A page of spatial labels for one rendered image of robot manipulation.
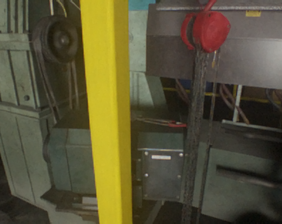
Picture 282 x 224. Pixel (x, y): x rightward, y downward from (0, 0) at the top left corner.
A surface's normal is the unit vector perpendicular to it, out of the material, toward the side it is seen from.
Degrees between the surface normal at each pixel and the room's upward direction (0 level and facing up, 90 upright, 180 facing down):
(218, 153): 90
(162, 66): 90
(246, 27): 78
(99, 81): 90
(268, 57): 90
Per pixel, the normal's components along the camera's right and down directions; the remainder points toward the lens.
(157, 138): -0.06, -0.40
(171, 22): -0.41, 0.13
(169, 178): -0.09, 0.36
